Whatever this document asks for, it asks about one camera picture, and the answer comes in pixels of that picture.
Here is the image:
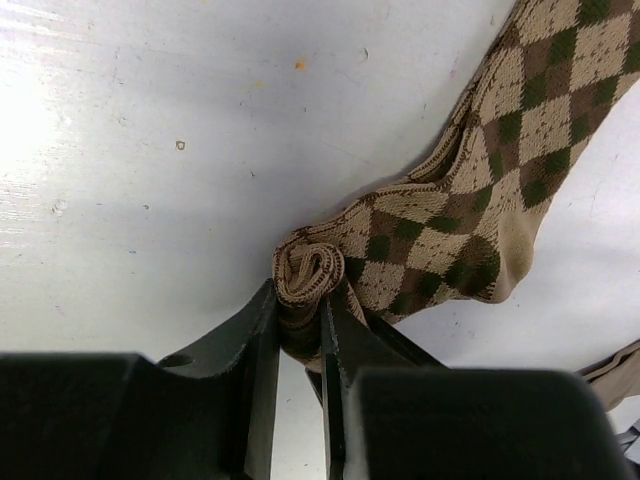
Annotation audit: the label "tan argyle sock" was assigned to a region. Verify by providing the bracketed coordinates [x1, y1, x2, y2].
[272, 1, 639, 371]

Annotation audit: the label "tan sock maroon stripes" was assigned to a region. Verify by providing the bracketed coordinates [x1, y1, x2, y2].
[578, 340, 640, 412]

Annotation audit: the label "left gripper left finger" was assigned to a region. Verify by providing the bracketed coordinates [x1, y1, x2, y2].
[158, 279, 279, 479]

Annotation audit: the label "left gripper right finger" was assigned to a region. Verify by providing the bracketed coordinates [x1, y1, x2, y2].
[319, 294, 412, 479]

